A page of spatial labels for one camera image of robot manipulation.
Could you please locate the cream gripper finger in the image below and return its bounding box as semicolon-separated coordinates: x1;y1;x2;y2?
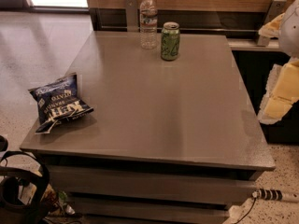
258;13;284;38
258;61;299;125

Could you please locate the green soda can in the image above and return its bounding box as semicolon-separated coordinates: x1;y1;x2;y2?
161;21;180;61

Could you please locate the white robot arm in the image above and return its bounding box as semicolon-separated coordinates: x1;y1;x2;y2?
258;0;299;125

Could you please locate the blue potato chip bag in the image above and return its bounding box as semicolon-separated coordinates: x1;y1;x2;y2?
29;73;93;134

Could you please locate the clear plastic water bottle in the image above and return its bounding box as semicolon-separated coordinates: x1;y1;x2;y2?
139;0;158;49

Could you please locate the grey table drawer unit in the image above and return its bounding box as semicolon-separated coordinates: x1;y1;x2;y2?
42;155;255;224

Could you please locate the right metal wall bracket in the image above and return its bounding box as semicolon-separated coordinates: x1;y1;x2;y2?
256;0;286;47

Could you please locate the metal wall bracket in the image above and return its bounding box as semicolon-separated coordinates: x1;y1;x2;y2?
124;0;138;32
256;0;286;47

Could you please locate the black white striped cable plug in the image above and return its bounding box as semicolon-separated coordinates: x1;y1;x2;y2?
252;189;299;203

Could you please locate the left metal wall bracket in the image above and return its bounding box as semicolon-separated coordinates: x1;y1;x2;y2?
124;0;138;32

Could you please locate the black bag with straps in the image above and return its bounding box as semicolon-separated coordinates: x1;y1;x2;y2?
0;151;50;224

